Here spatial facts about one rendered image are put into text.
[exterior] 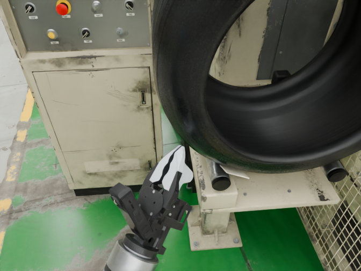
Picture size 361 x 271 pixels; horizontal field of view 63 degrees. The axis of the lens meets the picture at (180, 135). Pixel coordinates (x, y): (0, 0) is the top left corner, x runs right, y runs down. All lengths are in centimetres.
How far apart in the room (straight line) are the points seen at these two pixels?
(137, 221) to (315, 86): 62
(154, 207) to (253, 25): 57
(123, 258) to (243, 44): 65
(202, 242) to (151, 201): 107
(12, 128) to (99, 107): 128
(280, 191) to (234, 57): 41
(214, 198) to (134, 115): 77
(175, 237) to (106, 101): 80
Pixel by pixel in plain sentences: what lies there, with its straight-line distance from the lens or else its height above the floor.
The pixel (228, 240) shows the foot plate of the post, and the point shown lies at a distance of 164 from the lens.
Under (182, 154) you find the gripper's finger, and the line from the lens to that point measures 57.
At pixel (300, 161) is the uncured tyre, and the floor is 97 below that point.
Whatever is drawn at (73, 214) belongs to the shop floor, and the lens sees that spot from 182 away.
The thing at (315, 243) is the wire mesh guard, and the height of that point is 32.
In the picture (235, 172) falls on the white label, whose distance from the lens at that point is 68.
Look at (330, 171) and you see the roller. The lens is 78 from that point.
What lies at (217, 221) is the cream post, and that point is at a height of 15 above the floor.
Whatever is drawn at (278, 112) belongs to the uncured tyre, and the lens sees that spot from 89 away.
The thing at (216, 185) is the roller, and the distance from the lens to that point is 69.
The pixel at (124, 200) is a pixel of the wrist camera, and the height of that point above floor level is 102.
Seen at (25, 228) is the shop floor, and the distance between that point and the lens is 187.
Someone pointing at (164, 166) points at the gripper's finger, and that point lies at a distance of 58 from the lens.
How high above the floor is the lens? 143
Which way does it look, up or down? 42 degrees down
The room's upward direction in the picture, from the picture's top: straight up
